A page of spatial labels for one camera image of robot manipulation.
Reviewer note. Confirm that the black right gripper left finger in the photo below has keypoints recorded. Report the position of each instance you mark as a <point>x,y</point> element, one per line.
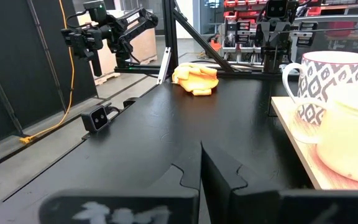
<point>154,207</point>

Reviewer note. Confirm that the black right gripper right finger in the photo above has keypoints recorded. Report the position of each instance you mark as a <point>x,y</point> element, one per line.
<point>259,207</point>

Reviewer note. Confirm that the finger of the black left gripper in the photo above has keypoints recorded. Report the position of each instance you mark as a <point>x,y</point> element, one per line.
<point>278,59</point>
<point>268,59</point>

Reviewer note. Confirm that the white grey patterned mug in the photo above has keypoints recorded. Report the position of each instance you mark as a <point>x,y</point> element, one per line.
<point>328,77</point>

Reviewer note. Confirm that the orange yellow ceramic mug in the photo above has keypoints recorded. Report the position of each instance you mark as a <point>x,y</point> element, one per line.
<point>353,140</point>

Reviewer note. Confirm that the neighbouring black robot arm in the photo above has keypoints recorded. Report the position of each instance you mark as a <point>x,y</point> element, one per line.
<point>135,21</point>

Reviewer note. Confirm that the red storage bins rack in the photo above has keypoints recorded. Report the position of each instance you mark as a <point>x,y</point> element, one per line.
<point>233,3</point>

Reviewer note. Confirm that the orange crumpled cloth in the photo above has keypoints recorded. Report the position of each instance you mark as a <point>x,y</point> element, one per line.
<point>194,81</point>

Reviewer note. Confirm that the tan wooden crate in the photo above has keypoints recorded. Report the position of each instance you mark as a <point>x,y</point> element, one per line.
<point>141,46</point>

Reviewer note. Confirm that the neighbouring black robot gripper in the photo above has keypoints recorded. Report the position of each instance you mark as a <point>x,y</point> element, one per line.
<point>82,40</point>

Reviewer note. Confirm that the black partition panel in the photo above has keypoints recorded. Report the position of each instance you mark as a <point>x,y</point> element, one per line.
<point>11,62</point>

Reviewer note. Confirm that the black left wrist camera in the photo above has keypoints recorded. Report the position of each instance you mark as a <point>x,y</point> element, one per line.
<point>277,8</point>

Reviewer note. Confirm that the grey metal bracket strip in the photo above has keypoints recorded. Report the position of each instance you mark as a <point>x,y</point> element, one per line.
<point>163,65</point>

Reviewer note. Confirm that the small black table camera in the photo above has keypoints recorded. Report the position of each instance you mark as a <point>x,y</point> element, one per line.
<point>95,119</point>

